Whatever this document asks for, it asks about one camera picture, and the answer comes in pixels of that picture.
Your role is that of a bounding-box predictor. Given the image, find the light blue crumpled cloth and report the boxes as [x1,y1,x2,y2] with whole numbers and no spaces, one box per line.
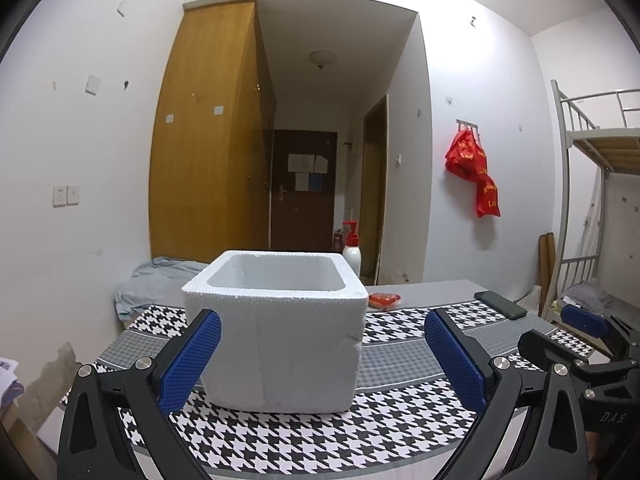
[114,256,208,321]

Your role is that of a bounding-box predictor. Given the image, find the metal bunk bed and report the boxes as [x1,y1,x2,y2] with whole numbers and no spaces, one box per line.
[550,79,640,331]

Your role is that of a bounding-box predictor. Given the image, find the grey folded cloth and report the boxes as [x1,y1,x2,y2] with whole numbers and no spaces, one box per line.
[565,282,613,313]

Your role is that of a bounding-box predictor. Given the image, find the black smartphone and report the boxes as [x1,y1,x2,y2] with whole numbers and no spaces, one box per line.
[474,290,528,320]

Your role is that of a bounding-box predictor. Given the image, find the white plastic bag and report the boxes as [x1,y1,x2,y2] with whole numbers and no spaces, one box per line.
[515,285,545,317]

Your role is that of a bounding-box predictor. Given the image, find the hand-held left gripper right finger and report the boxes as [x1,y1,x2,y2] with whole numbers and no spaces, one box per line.
[424,307,588,480]

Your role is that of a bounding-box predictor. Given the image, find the wooden side door frame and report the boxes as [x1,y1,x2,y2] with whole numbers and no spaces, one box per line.
[360,94,389,283]

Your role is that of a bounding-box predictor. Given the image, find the white pump lotion bottle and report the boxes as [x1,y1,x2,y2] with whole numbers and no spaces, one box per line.
[341,221,362,277]

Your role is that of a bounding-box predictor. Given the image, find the wooden boards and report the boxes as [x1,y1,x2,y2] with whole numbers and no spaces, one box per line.
[537,232,556,293]

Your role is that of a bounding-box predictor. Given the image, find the dark brown door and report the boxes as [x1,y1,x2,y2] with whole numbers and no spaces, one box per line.
[270,130,338,253]

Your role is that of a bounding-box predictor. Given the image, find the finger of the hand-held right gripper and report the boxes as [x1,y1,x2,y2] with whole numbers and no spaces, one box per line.
[560,304,640,356]
[517,329,608,386]

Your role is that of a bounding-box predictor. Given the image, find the red plastic bag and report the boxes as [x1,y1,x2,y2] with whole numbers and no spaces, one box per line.
[445,129,488,181]
[474,175,501,218]

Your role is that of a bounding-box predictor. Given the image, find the grey houndstooth tablecloth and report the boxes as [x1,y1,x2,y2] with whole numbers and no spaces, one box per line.
[60,280,601,480]

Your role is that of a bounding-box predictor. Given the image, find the printed paper sheets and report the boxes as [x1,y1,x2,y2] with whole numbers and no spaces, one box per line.
[0,357,23,406]

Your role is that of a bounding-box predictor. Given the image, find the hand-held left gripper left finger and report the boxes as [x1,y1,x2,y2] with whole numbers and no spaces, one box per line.
[57,308,223,480]

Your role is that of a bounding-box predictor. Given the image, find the white foam box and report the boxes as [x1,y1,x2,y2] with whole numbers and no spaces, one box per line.
[181,250,368,415]

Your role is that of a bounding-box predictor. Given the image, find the wooden wardrobe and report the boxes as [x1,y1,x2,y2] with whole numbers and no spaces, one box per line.
[149,1,277,265]

